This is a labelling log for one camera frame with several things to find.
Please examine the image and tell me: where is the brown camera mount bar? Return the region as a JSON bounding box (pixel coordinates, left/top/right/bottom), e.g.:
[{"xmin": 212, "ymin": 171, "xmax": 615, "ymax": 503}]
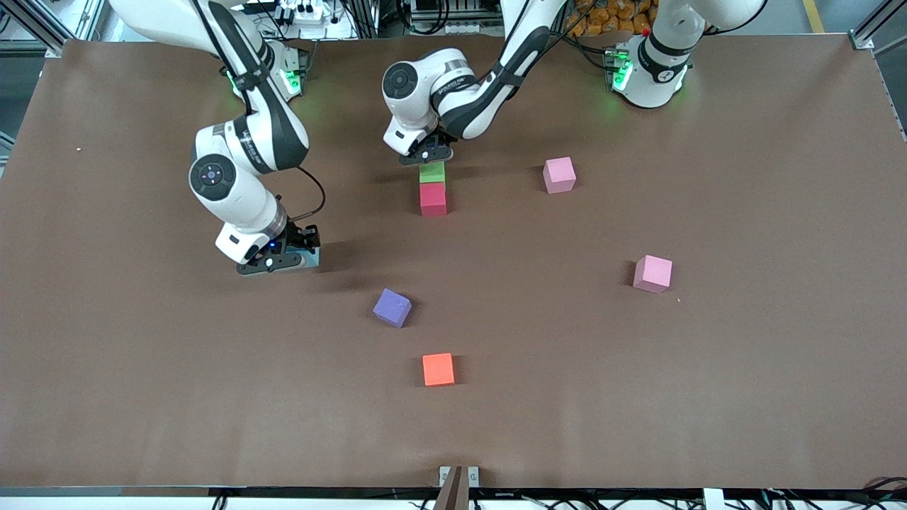
[{"xmin": 434, "ymin": 465, "xmax": 472, "ymax": 510}]

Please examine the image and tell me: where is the orange foam cube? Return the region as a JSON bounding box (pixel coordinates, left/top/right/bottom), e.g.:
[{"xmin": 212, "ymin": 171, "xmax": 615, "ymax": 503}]
[{"xmin": 422, "ymin": 353, "xmax": 456, "ymax": 387}]

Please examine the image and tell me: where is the red foam cube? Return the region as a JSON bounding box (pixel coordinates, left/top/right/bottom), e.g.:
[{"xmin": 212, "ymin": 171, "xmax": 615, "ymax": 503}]
[{"xmin": 419, "ymin": 182, "xmax": 448, "ymax": 217}]

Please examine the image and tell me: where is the brown table mat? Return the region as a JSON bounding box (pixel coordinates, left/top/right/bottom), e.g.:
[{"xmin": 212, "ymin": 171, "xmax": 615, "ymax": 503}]
[{"xmin": 0, "ymin": 34, "xmax": 907, "ymax": 491}]

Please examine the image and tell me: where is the purple foam cube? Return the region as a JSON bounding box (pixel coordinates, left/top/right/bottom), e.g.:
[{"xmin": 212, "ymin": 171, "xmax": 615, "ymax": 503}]
[{"xmin": 373, "ymin": 288, "xmax": 412, "ymax": 329}]

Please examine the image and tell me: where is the pink foam cube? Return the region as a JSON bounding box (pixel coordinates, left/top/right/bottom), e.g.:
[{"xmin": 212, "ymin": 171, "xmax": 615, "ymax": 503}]
[
  {"xmin": 543, "ymin": 157, "xmax": 577, "ymax": 195},
  {"xmin": 633, "ymin": 255, "xmax": 673, "ymax": 294}
]

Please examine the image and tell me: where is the aluminium frame profile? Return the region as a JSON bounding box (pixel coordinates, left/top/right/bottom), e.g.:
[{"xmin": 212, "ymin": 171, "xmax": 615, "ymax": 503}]
[
  {"xmin": 32, "ymin": 0, "xmax": 107, "ymax": 56},
  {"xmin": 847, "ymin": 0, "xmax": 907, "ymax": 50}
]

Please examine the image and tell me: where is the white power strip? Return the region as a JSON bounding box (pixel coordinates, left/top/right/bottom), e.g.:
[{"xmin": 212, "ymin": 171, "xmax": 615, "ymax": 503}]
[{"xmin": 280, "ymin": 0, "xmax": 334, "ymax": 22}]

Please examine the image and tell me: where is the grey metal mounting bracket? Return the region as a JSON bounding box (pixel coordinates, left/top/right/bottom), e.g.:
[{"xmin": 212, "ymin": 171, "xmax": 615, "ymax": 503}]
[{"xmin": 439, "ymin": 465, "xmax": 480, "ymax": 489}]

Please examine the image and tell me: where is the bag of orange fruit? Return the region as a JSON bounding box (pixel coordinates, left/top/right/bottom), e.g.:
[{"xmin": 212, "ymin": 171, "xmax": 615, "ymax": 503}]
[{"xmin": 567, "ymin": 0, "xmax": 656, "ymax": 38}]

